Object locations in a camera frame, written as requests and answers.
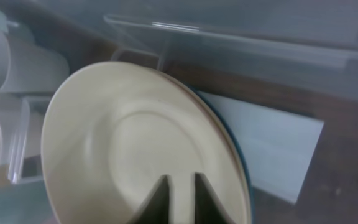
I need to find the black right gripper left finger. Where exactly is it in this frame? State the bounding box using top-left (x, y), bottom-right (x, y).
top-left (128, 175), bottom-right (170, 224)

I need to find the grey cup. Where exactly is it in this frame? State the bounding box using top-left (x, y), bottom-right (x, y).
top-left (0, 32), bottom-right (70, 93)

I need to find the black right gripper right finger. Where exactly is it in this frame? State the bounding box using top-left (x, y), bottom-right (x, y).
top-left (194, 172), bottom-right (234, 224)

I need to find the blue plate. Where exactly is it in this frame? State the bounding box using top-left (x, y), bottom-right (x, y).
top-left (183, 85), bottom-right (255, 224)

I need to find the beige plate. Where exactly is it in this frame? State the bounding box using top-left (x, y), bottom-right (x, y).
top-left (154, 68), bottom-right (252, 224)
top-left (42, 62), bottom-right (247, 223)

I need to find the white label in bin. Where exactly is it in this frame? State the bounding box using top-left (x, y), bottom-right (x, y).
top-left (202, 93), bottom-right (324, 204)

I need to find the clear plastic storage bin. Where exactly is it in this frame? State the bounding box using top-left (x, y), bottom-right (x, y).
top-left (0, 0), bottom-right (358, 223)

